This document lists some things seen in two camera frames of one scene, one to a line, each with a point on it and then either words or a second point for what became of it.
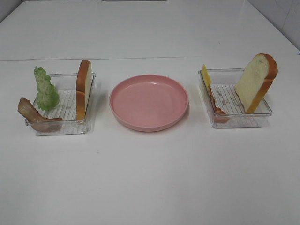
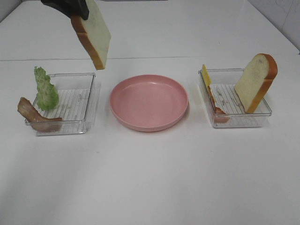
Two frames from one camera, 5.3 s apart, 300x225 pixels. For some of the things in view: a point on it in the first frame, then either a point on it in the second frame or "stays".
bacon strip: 26,109 stays
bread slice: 83,81 to 94,33
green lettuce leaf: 48,95 stays
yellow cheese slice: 206,75 stays
